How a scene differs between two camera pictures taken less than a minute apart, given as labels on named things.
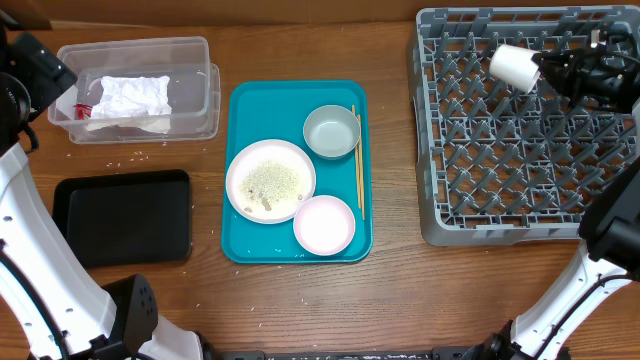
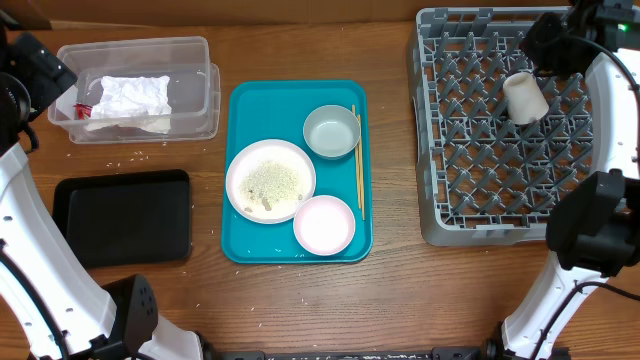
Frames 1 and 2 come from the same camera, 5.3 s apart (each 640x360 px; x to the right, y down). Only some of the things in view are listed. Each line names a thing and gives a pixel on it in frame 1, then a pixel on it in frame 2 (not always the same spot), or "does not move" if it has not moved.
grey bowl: x=331 y=132 does not move
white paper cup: x=513 y=66 -> x=524 y=100
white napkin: x=137 y=102 does not move
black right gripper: x=571 y=61 -> x=528 y=47
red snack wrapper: x=82 y=111 does not move
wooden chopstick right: x=361 y=162 does not move
